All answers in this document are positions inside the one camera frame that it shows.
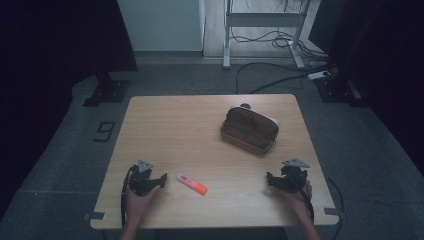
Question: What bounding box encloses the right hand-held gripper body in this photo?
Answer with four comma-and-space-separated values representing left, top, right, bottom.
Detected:
279, 158, 311, 194

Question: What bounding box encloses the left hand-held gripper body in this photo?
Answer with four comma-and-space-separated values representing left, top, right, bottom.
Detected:
128, 159, 158, 197

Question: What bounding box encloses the orange and white marker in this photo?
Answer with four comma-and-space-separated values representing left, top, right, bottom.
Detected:
175, 172, 209, 196

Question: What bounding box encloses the brown pencil case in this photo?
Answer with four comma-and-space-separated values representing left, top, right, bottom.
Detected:
219, 103, 281, 156

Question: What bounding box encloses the person's left hand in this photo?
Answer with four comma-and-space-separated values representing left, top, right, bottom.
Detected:
124, 185, 161, 225

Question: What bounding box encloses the person's right hand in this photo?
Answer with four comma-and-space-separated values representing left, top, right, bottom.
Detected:
283, 179, 314, 218

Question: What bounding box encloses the black stand base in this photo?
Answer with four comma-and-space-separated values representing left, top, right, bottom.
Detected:
314, 66, 368, 108
82, 71, 131, 108

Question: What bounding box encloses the white power strip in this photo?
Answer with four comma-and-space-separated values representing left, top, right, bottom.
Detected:
306, 70, 333, 81

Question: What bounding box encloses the black curtain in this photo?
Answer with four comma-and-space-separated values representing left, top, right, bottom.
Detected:
0, 0, 139, 221
308, 0, 424, 168

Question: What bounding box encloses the white cabinet panel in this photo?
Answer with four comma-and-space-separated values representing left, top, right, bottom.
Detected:
116, 0, 207, 53

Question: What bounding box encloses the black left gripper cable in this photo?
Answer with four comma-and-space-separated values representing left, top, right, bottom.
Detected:
120, 165, 138, 228

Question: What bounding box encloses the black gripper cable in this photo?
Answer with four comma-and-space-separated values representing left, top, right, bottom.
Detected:
293, 176, 316, 224
120, 165, 138, 228

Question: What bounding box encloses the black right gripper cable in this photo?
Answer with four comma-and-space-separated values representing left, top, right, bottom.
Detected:
293, 176, 316, 224

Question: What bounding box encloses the thin black floor cable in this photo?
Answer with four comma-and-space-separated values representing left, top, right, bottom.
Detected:
327, 177, 347, 240

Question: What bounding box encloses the tangle of black cables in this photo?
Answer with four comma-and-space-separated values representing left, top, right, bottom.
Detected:
230, 28, 329, 62

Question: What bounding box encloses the white metal desk frame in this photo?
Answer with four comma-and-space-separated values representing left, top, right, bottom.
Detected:
222, 0, 313, 71

